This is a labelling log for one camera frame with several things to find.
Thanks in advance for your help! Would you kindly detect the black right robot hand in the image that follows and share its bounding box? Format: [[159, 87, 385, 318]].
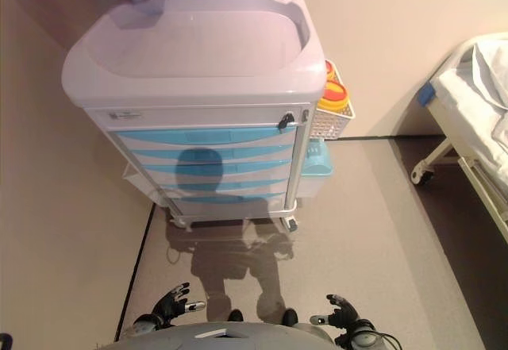
[[309, 294, 360, 329]]

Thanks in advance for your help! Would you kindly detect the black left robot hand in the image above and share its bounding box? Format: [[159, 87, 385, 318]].
[[152, 282, 206, 325]]

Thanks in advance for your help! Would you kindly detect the blue white cart drawer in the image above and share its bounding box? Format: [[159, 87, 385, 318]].
[[117, 126, 298, 148], [160, 190, 289, 214], [137, 159, 294, 180], [148, 175, 293, 194], [126, 145, 297, 164]]

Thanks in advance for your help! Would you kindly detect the grey robot torso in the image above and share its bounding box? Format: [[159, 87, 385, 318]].
[[94, 321, 338, 350]]

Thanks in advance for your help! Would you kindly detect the white side storage bin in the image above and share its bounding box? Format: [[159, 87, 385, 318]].
[[121, 161, 160, 204]]

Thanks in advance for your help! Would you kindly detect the blue lidded cart waste bin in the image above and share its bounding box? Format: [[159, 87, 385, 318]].
[[296, 138, 334, 199]]

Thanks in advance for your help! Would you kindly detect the white bed caster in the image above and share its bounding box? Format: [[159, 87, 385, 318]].
[[410, 161, 436, 187]]

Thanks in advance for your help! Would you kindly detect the white perforated side basket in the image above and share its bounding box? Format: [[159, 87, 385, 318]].
[[309, 62, 357, 140]]

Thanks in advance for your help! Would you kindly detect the white medical cart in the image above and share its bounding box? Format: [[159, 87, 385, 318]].
[[61, 0, 329, 230]]

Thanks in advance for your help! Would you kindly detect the blue bed tag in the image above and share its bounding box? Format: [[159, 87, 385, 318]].
[[417, 82, 437, 107]]

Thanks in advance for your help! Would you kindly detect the white bed sheet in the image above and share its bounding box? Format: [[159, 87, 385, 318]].
[[432, 34, 508, 176]]

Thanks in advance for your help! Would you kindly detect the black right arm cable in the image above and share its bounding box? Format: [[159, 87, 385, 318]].
[[372, 328, 402, 350]]

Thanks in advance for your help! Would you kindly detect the white hospital bed frame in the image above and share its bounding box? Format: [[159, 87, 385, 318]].
[[410, 32, 508, 230]]

